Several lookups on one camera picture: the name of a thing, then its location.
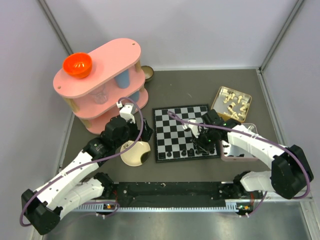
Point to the upper blue cup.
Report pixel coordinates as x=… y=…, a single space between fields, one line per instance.
x=123 y=79

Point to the blue cup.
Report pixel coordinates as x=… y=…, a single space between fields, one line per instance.
x=123 y=79
x=135 y=96

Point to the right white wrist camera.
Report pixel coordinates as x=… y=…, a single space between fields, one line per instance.
x=193 y=126

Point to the pink tin box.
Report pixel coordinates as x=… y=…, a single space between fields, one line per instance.
x=247 y=158

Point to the lower blue cup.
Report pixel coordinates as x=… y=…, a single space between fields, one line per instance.
x=135 y=96

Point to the yellow tin box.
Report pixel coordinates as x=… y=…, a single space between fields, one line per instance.
x=218 y=104

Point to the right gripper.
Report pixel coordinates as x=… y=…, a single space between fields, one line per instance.
x=210 y=146

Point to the black chess pieces heap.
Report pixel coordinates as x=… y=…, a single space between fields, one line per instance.
x=230 y=150

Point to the orange bowl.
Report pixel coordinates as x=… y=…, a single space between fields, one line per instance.
x=78 y=65

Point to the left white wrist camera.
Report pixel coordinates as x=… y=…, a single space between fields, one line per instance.
x=127 y=113

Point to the cream plate with flower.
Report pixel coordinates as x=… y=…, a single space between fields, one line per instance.
x=137 y=155

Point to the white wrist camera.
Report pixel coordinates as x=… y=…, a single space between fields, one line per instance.
x=127 y=113
x=193 y=126

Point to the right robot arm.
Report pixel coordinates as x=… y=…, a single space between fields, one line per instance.
x=288 y=169

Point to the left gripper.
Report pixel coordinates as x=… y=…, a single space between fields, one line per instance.
x=147 y=131

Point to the brown ceramic bowl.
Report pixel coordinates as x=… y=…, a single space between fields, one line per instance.
x=148 y=73

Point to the clear drinking glass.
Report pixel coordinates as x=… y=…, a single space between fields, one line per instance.
x=100 y=94

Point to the white chess pieces heap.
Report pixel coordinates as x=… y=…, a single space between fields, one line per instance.
x=236 y=106

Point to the pink wooden shelf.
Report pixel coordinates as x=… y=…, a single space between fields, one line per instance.
x=108 y=60

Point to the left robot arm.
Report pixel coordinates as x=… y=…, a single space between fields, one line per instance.
x=48 y=204

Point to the black white chessboard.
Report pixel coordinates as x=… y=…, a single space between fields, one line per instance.
x=169 y=134

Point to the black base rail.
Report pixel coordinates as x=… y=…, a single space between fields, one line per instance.
x=176 y=194

